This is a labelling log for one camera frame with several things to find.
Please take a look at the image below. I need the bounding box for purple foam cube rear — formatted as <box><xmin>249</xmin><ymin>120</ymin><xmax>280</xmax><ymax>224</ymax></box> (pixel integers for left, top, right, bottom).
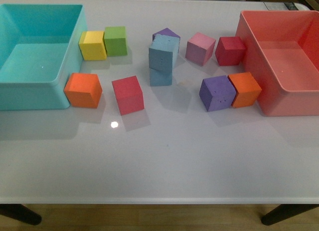
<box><xmin>152</xmin><ymin>27</ymin><xmax>180</xmax><ymax>41</ymax></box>

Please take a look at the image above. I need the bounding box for orange foam cube right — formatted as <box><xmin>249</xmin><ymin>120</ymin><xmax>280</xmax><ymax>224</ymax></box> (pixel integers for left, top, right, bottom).
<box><xmin>228</xmin><ymin>72</ymin><xmax>262</xmax><ymax>108</ymax></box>

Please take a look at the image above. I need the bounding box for orange foam cube left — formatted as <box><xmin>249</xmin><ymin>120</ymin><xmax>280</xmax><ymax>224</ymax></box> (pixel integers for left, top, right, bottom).
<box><xmin>64</xmin><ymin>73</ymin><xmax>103</xmax><ymax>108</ymax></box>

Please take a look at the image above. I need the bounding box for teal plastic bin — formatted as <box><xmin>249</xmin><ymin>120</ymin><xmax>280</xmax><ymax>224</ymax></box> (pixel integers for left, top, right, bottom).
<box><xmin>0</xmin><ymin>3</ymin><xmax>87</xmax><ymax>111</ymax></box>

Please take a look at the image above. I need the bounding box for dark red foam cube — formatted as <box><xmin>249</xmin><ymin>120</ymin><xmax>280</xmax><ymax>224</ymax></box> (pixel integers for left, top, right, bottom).
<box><xmin>215</xmin><ymin>36</ymin><xmax>246</xmax><ymax>66</ymax></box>

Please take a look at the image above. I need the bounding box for green foam cube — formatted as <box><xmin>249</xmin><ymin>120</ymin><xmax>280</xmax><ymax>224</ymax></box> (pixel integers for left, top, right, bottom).
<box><xmin>104</xmin><ymin>26</ymin><xmax>128</xmax><ymax>56</ymax></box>

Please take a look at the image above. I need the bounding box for pink foam cube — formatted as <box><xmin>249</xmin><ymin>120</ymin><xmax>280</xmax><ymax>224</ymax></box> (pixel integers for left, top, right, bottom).
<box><xmin>185</xmin><ymin>32</ymin><xmax>216</xmax><ymax>66</ymax></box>

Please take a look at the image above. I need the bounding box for yellow foam cube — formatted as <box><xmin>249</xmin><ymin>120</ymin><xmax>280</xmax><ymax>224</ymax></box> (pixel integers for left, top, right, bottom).
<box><xmin>78</xmin><ymin>31</ymin><xmax>107</xmax><ymax>61</ymax></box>

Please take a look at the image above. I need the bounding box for label sticker on table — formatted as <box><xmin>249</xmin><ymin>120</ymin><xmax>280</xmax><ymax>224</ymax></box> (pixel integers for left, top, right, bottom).
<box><xmin>264</xmin><ymin>1</ymin><xmax>299</xmax><ymax>10</ymax></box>

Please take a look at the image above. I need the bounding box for light blue foam cube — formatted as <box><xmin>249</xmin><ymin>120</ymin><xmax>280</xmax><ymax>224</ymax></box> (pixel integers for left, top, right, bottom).
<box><xmin>150</xmin><ymin>68</ymin><xmax>172</xmax><ymax>86</ymax></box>
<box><xmin>149</xmin><ymin>34</ymin><xmax>180</xmax><ymax>71</ymax></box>

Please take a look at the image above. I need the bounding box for black table leg left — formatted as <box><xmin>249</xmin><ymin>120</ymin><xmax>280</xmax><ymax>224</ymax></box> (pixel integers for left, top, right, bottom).
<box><xmin>0</xmin><ymin>204</ymin><xmax>42</xmax><ymax>226</ymax></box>

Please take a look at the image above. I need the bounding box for pink plastic bin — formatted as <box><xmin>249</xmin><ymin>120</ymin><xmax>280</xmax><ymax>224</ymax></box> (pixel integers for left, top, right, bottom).
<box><xmin>236</xmin><ymin>10</ymin><xmax>319</xmax><ymax>116</ymax></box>

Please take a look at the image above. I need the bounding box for black table leg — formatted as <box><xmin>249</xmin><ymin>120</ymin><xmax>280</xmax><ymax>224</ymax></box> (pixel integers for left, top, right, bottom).
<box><xmin>0</xmin><ymin>204</ymin><xmax>42</xmax><ymax>226</ymax></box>
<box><xmin>261</xmin><ymin>204</ymin><xmax>319</xmax><ymax>226</ymax></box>

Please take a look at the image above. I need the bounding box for black table leg right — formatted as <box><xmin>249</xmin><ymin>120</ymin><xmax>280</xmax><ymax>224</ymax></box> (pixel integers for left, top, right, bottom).
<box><xmin>261</xmin><ymin>204</ymin><xmax>319</xmax><ymax>226</ymax></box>

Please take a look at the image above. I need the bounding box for orange foam cube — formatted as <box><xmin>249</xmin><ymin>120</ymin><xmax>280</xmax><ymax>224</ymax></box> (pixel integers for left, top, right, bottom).
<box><xmin>64</xmin><ymin>73</ymin><xmax>103</xmax><ymax>108</ymax></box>
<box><xmin>228</xmin><ymin>72</ymin><xmax>262</xmax><ymax>108</ymax></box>

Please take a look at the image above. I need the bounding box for purple foam cube front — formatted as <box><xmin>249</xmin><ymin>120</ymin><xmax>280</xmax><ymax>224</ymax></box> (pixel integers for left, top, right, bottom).
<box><xmin>199</xmin><ymin>75</ymin><xmax>236</xmax><ymax>112</ymax></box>

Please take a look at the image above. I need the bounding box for purple foam cube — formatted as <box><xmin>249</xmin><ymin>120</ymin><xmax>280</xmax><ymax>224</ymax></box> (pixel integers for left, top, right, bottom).
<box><xmin>199</xmin><ymin>75</ymin><xmax>236</xmax><ymax>112</ymax></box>
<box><xmin>152</xmin><ymin>27</ymin><xmax>180</xmax><ymax>41</ymax></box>

